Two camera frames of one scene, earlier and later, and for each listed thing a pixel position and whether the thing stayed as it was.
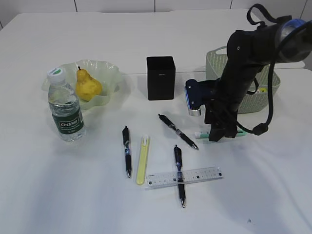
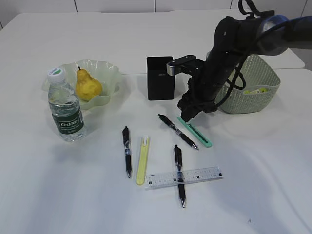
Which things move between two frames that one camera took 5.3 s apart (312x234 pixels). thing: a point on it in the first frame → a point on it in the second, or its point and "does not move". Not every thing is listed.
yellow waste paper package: (263, 89) does not move
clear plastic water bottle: (65, 107) does not move
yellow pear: (87, 87) does not move
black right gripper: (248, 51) → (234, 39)
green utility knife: (205, 134) → (196, 133)
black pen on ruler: (178, 155) does not move
